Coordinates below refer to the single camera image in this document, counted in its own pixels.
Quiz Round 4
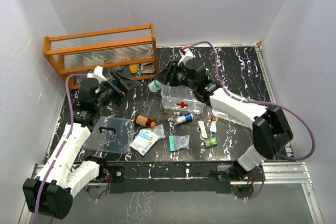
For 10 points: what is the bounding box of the cardboard box on shelf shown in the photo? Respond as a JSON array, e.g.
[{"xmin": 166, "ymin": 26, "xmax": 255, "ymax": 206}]
[{"xmin": 140, "ymin": 62, "xmax": 155, "ymax": 74}]

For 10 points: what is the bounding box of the clear first aid box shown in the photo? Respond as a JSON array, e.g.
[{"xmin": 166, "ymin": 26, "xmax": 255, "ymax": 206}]
[{"xmin": 161, "ymin": 85, "xmax": 205, "ymax": 114}]

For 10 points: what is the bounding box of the yellow item on shelf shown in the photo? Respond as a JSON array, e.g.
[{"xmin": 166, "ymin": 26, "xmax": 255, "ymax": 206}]
[{"xmin": 129, "ymin": 64, "xmax": 138, "ymax": 74}]

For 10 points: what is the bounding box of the white bottle green band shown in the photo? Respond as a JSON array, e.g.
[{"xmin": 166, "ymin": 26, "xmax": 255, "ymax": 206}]
[{"xmin": 148, "ymin": 80, "xmax": 162, "ymax": 92}]

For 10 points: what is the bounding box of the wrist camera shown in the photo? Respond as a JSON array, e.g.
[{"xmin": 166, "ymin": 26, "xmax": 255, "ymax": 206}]
[
  {"xmin": 178, "ymin": 46, "xmax": 194, "ymax": 66},
  {"xmin": 87, "ymin": 66, "xmax": 107, "ymax": 83}
]

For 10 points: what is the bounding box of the green small packet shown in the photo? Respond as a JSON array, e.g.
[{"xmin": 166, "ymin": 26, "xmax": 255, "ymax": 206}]
[{"xmin": 204, "ymin": 137, "xmax": 218, "ymax": 148}]

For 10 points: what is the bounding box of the orange wooden shelf rack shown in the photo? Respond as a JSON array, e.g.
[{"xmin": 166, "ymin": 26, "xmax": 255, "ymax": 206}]
[{"xmin": 42, "ymin": 24, "xmax": 159, "ymax": 80}]

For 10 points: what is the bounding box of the clear divider tray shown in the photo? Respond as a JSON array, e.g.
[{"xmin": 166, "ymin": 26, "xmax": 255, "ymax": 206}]
[{"xmin": 212, "ymin": 108, "xmax": 248, "ymax": 127}]

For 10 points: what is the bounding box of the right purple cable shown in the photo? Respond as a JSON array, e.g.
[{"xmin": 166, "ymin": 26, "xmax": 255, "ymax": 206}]
[{"xmin": 187, "ymin": 40, "xmax": 316, "ymax": 200}]

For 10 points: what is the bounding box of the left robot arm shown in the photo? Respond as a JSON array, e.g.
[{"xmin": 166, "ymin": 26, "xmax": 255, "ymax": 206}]
[{"xmin": 23, "ymin": 67, "xmax": 140, "ymax": 223}]

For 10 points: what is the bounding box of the brown bottle orange cap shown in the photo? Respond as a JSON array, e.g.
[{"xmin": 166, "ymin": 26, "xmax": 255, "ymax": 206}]
[{"xmin": 134, "ymin": 114, "xmax": 156, "ymax": 128}]

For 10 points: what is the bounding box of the blue white spray can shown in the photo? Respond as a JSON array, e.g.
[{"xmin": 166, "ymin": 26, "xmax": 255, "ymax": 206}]
[{"xmin": 171, "ymin": 113, "xmax": 193, "ymax": 126}]

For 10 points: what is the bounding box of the clear bag teal header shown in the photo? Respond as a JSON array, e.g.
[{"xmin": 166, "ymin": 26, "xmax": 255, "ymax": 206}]
[{"xmin": 169, "ymin": 135, "xmax": 190, "ymax": 152}]

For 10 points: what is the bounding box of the white teal ointment tube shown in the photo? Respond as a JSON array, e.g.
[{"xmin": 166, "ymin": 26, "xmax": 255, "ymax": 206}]
[{"xmin": 209, "ymin": 116, "xmax": 217, "ymax": 133}]

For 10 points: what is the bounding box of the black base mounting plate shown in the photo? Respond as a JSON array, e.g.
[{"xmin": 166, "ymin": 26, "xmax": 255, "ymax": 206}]
[{"xmin": 106, "ymin": 161, "xmax": 266, "ymax": 195}]

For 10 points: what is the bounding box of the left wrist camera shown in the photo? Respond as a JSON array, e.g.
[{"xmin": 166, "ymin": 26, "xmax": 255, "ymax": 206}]
[{"xmin": 87, "ymin": 66, "xmax": 107, "ymax": 83}]

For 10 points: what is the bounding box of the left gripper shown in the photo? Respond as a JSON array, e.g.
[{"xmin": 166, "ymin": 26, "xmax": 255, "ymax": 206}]
[{"xmin": 94, "ymin": 71, "xmax": 141, "ymax": 110}]

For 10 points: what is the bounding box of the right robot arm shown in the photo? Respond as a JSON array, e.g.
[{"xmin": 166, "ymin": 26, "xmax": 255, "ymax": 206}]
[{"xmin": 149, "ymin": 59, "xmax": 293, "ymax": 180}]

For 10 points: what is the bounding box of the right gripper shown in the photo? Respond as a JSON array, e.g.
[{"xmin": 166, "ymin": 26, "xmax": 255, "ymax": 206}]
[{"xmin": 154, "ymin": 61, "xmax": 196, "ymax": 91}]

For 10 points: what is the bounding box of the clear box lid with handle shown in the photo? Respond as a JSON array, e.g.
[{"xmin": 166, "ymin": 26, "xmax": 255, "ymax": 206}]
[{"xmin": 84, "ymin": 116, "xmax": 134, "ymax": 154}]

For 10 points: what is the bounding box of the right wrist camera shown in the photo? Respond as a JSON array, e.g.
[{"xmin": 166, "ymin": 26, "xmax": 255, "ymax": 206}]
[{"xmin": 178, "ymin": 46, "xmax": 194, "ymax": 66}]

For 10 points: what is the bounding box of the white blue medicine packet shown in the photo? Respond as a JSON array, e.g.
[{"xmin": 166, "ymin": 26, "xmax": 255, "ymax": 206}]
[{"xmin": 130, "ymin": 129, "xmax": 159, "ymax": 156}]

